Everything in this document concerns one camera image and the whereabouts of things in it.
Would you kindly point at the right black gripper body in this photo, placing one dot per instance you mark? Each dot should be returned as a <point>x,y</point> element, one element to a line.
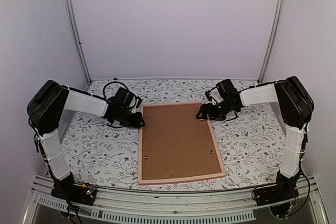
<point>219,113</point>

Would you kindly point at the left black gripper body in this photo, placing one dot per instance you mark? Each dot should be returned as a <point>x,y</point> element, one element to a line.
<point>125,120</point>

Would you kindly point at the brown cardboard backing board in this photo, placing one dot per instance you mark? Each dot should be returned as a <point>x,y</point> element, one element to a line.
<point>181,142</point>

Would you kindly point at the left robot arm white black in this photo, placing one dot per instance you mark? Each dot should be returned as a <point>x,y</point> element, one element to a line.
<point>45,110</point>

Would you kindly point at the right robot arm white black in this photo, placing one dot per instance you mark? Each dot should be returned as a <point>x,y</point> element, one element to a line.
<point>296,107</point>

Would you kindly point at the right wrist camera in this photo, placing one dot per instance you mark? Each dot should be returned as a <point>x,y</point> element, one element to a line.
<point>210,97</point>

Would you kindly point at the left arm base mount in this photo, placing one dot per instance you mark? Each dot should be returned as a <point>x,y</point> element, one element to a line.
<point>83,194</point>

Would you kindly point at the front aluminium rail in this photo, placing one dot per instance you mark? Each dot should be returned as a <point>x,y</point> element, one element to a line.
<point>116,205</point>

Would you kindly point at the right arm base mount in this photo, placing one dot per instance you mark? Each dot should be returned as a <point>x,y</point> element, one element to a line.
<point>275,195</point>

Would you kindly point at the right aluminium corner post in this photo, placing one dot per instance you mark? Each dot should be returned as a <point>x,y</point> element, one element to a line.
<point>271,40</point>

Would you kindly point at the aluminium corner post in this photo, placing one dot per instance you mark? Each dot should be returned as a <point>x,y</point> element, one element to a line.
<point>271,40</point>
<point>77,40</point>

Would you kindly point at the left aluminium corner post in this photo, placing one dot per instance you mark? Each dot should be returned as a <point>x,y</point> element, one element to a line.
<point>77,40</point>

